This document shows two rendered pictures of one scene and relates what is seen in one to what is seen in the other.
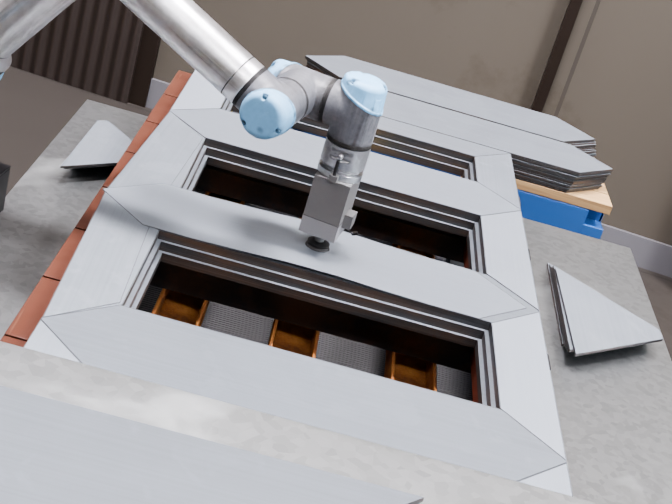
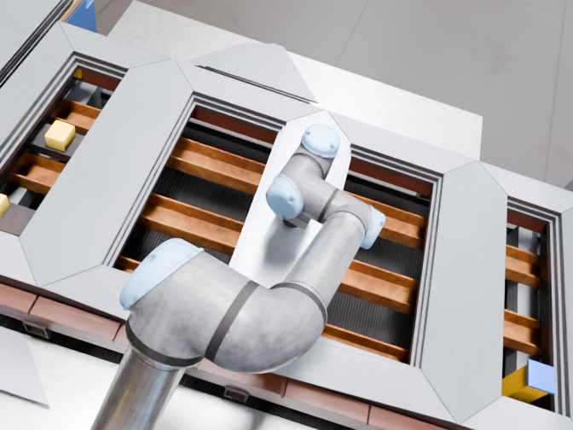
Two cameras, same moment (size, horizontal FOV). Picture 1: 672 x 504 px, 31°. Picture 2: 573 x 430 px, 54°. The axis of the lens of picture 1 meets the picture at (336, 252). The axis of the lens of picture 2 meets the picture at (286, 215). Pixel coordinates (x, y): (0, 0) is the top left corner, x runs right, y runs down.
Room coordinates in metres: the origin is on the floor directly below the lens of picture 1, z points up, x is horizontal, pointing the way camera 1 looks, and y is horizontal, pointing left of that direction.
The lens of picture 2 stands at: (1.83, 0.79, 1.96)
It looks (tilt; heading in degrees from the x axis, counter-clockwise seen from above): 55 degrees down; 272
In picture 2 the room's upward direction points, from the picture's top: 19 degrees clockwise
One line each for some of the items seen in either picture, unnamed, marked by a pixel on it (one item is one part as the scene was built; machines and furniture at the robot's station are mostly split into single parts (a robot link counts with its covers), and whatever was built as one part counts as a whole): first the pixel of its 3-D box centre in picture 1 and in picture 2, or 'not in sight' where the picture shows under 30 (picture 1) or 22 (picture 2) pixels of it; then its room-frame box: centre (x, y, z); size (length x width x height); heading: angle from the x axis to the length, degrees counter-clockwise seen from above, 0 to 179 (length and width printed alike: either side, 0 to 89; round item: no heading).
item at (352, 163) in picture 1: (344, 155); not in sight; (1.84, 0.03, 1.04); 0.08 x 0.08 x 0.05
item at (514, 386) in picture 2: not in sight; (515, 391); (1.22, 0.19, 0.78); 0.05 x 0.05 x 0.19; 3
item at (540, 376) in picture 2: not in sight; (539, 377); (1.22, 0.19, 0.88); 0.06 x 0.06 x 0.02; 3
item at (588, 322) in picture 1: (605, 318); (255, 64); (2.12, -0.54, 0.77); 0.45 x 0.20 x 0.04; 3
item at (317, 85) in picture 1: (296, 92); (301, 190); (1.84, 0.13, 1.12); 0.11 x 0.11 x 0.08; 79
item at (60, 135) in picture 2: not in sight; (60, 136); (2.46, -0.01, 0.79); 0.06 x 0.05 x 0.04; 93
